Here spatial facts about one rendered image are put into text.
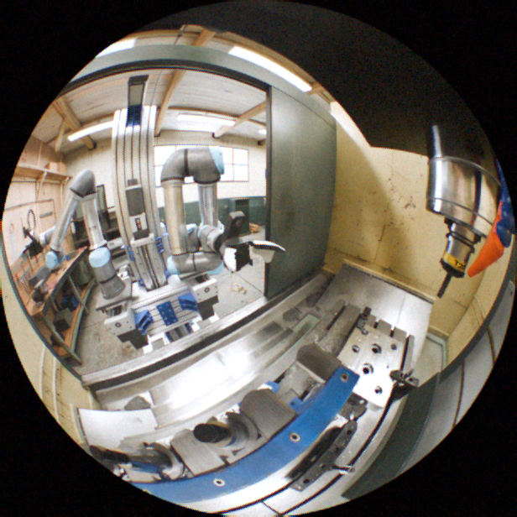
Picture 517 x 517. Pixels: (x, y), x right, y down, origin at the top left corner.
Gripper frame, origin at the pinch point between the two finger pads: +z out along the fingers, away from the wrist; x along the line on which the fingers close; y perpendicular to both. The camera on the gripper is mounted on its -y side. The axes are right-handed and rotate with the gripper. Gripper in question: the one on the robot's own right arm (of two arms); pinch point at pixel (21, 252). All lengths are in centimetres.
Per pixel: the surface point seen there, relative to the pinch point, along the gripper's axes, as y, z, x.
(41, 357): 30, -6, -47
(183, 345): 58, -74, -60
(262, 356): 60, -96, -91
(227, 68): -62, -106, -50
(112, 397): 73, -19, -53
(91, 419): 55, -8, -67
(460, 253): -12, -88, -119
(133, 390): 72, -34, -56
